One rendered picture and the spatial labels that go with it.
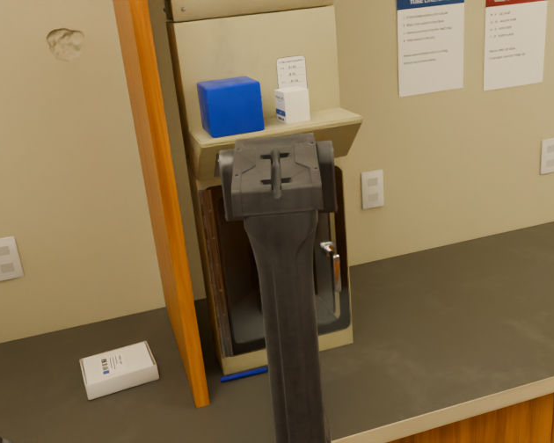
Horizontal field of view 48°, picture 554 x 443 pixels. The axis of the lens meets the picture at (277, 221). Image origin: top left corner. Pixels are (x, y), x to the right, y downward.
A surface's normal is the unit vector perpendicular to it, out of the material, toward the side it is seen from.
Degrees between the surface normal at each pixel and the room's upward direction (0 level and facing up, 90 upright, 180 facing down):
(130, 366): 0
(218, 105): 90
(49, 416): 0
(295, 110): 90
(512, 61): 90
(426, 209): 90
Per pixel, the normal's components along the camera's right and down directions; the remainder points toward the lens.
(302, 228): -0.01, 0.20
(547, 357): -0.09, -0.93
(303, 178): -0.09, -0.83
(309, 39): 0.29, 0.32
